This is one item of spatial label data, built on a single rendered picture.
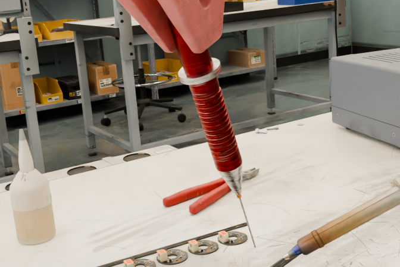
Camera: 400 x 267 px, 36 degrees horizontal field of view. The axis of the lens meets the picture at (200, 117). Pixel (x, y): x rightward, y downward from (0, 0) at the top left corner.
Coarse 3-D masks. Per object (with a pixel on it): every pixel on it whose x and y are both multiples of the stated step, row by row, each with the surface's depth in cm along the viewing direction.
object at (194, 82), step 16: (176, 32) 21; (208, 48) 22; (192, 64) 22; (208, 64) 22; (192, 80) 22; (208, 80) 22; (192, 96) 23; (208, 96) 22; (208, 112) 23; (224, 112) 23; (208, 128) 23; (224, 128) 23; (208, 144) 24; (224, 144) 23; (224, 160) 24; (240, 160) 24
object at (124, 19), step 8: (344, 0) 336; (120, 8) 268; (344, 8) 338; (120, 16) 268; (128, 16) 270; (336, 16) 336; (344, 16) 338; (112, 24) 277; (120, 24) 269; (128, 24) 271; (344, 24) 339; (120, 32) 270; (128, 32) 272; (120, 40) 270; (128, 40) 272; (128, 48) 273; (128, 56) 273
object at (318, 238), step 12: (396, 180) 27; (384, 192) 28; (396, 192) 27; (372, 204) 27; (384, 204) 27; (396, 204) 27; (348, 216) 28; (360, 216) 27; (372, 216) 27; (324, 228) 28; (336, 228) 27; (348, 228) 27; (300, 240) 28; (312, 240) 28; (324, 240) 27
